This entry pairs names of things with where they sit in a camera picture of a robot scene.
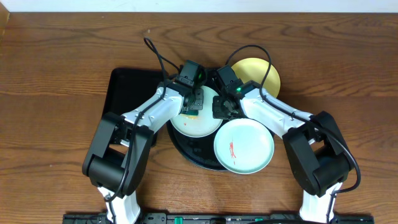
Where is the green yellow sponge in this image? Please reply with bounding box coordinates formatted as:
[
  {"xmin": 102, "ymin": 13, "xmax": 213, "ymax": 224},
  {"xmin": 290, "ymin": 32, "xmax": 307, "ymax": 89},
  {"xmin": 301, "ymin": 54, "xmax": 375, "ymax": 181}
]
[{"xmin": 180, "ymin": 110, "xmax": 199, "ymax": 119}]

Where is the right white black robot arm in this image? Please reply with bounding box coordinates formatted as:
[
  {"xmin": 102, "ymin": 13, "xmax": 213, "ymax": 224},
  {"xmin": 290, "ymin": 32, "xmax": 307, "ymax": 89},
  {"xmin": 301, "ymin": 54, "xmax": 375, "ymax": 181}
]
[{"xmin": 213, "ymin": 80, "xmax": 359, "ymax": 223}]

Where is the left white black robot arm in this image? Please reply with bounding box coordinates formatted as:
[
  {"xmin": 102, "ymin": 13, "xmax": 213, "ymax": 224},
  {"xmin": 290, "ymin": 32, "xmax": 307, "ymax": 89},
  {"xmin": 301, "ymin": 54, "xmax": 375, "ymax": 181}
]
[{"xmin": 82, "ymin": 81, "xmax": 204, "ymax": 223}]

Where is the yellow plate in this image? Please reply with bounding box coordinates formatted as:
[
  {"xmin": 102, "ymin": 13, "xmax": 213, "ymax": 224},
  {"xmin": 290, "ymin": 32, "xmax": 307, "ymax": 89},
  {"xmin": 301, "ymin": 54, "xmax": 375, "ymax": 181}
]
[{"xmin": 231, "ymin": 58, "xmax": 281, "ymax": 98}]

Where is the light green plate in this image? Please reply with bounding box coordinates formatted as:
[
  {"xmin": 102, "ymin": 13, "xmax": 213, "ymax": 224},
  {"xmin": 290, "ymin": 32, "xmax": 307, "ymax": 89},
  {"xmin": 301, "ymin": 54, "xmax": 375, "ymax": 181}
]
[
  {"xmin": 213, "ymin": 118, "xmax": 275, "ymax": 174},
  {"xmin": 171, "ymin": 86, "xmax": 223, "ymax": 138}
]

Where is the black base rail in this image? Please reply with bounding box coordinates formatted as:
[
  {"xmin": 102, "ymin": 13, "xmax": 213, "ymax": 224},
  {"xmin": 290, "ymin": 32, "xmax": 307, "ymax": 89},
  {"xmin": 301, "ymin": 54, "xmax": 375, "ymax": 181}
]
[{"xmin": 62, "ymin": 213, "xmax": 374, "ymax": 224}]

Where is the black round tray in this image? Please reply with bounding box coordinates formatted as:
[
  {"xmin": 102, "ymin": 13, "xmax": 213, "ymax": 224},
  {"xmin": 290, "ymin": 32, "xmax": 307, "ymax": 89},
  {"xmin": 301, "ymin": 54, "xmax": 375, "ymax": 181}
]
[{"xmin": 167, "ymin": 71, "xmax": 243, "ymax": 170}]

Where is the black rectangular tray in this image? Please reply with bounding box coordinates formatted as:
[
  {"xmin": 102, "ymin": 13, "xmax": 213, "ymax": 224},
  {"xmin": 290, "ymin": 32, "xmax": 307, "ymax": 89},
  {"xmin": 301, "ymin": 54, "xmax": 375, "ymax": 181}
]
[{"xmin": 101, "ymin": 67, "xmax": 167, "ymax": 147}]

